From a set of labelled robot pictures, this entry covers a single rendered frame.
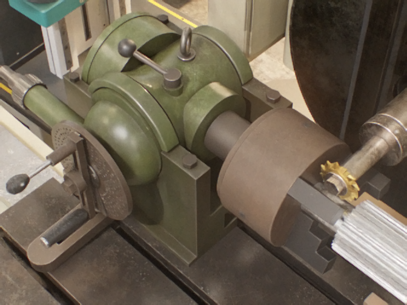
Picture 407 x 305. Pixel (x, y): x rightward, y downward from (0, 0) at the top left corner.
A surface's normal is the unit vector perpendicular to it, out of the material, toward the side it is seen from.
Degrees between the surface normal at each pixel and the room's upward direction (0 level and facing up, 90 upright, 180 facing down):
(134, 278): 0
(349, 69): 90
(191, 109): 31
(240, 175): 54
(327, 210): 35
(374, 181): 5
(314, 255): 65
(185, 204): 90
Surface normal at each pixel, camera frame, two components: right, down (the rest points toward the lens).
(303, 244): -0.64, 0.22
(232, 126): -0.14, -0.52
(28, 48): 0.76, 0.50
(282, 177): -0.41, -0.21
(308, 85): -0.70, 0.54
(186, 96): 0.45, -0.15
